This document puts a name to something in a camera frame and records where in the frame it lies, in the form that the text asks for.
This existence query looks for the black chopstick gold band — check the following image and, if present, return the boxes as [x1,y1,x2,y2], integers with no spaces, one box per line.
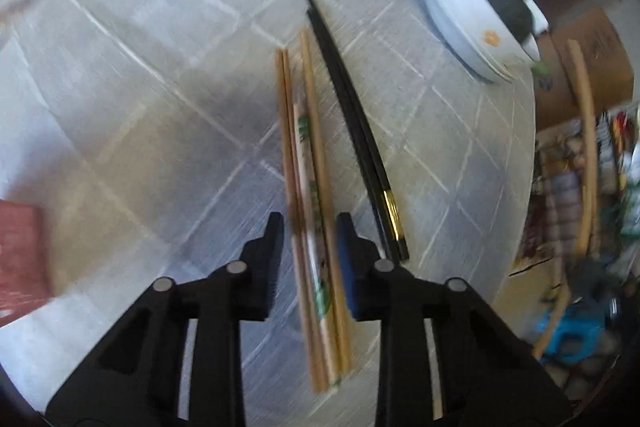
[306,7,411,264]

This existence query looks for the printed bamboo chopstick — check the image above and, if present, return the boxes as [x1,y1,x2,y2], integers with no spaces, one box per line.
[294,102,342,388]

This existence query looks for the wooden chopstick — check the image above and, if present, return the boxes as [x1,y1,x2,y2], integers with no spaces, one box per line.
[530,38,599,360]
[274,48,326,393]
[284,49,330,392]
[299,28,352,377]

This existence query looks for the pink lattice utensil holder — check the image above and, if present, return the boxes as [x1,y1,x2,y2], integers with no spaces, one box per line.
[0,200,53,326]

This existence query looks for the grey checked tablecloth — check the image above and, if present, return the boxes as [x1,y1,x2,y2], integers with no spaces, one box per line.
[1,0,535,410]

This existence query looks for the white stacked bowls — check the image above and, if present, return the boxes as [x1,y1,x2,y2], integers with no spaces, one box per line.
[424,0,540,83]

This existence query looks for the cardboard boxes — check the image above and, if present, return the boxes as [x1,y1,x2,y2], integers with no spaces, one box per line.
[534,5,637,134]

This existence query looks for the black wire rack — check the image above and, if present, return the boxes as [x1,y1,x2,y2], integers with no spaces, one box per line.
[498,112,639,409]

